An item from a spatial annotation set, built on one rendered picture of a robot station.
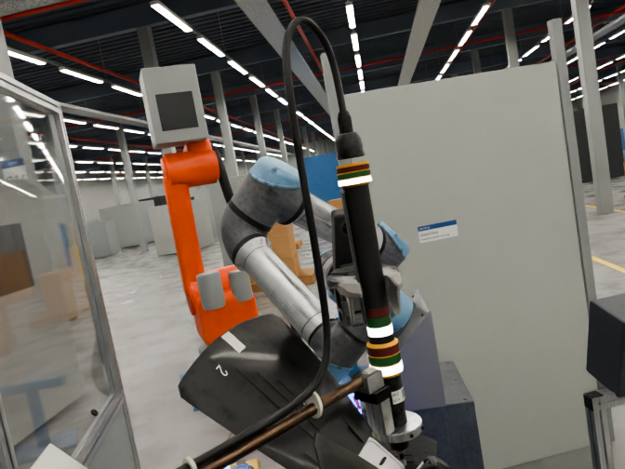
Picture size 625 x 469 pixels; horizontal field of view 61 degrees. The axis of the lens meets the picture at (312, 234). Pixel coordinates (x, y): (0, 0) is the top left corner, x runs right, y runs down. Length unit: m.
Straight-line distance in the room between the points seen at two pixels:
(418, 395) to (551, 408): 1.76
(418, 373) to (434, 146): 1.47
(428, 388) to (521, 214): 1.57
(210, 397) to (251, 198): 0.60
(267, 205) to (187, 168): 3.50
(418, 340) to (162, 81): 3.66
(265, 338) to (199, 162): 3.98
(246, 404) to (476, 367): 2.27
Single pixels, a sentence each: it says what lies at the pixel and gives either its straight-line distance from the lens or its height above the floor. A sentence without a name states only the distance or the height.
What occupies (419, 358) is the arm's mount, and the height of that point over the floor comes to 1.13.
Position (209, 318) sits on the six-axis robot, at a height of 0.65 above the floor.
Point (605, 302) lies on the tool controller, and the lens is 1.33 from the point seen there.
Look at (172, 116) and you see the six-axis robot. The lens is 4.59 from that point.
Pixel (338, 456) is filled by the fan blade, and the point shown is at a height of 1.41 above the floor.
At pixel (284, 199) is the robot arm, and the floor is 1.60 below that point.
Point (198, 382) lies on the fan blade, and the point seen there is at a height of 1.41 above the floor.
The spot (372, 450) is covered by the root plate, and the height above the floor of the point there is 1.27.
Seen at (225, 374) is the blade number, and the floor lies 1.41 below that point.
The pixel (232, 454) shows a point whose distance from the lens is 0.59.
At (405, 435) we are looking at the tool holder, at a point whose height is 1.28.
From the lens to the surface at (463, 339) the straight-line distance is 2.80.
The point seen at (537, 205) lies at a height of 1.31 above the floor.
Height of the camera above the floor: 1.62
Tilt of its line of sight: 6 degrees down
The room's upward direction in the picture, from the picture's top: 10 degrees counter-clockwise
